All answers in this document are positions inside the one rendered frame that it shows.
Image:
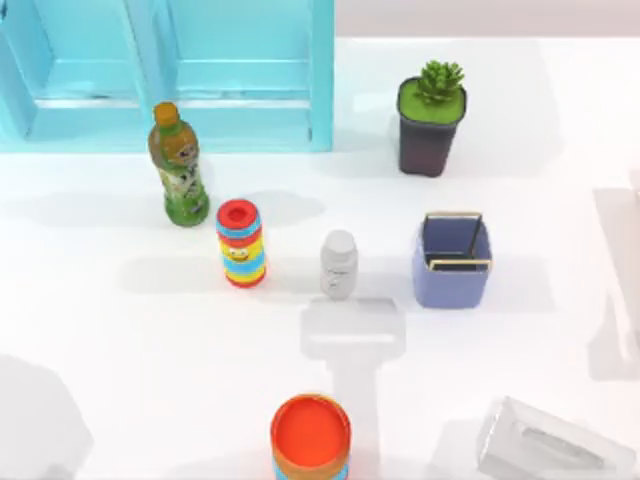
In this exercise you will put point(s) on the white tissue box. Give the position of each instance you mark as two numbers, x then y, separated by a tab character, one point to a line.
545	445

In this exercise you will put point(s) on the white bottle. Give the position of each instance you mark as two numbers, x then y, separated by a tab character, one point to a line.
338	267

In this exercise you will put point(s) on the light blue rack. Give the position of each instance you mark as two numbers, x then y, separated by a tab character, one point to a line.
235	75

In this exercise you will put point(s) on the green plant in dark pot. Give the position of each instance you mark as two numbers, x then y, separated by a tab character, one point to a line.
427	135

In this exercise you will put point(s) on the blue square container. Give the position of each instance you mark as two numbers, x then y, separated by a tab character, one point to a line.
450	287

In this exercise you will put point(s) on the large stack of coloured rings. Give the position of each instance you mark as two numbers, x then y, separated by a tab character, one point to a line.
310	440

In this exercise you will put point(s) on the green bottle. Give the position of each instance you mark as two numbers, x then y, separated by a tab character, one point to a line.
181	175

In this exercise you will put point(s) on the small stack of coloured rings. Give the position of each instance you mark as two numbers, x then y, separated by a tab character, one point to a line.
241	250

